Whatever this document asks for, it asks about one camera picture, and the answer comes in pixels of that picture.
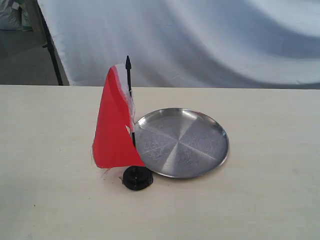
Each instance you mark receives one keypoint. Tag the black round flag base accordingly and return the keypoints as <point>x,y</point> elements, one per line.
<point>137,178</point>

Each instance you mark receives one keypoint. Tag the white backdrop cloth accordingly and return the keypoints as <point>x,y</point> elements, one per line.
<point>189,43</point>

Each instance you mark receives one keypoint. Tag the black backdrop stand pole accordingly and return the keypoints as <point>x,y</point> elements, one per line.
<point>50,48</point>

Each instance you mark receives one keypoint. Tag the white sacks in background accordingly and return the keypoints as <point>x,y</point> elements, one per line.
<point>14,16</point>

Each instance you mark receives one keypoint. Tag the round steel plate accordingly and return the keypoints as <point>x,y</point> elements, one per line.
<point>181,143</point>

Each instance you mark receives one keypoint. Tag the red white flag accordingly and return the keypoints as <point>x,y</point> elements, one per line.
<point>113,145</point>

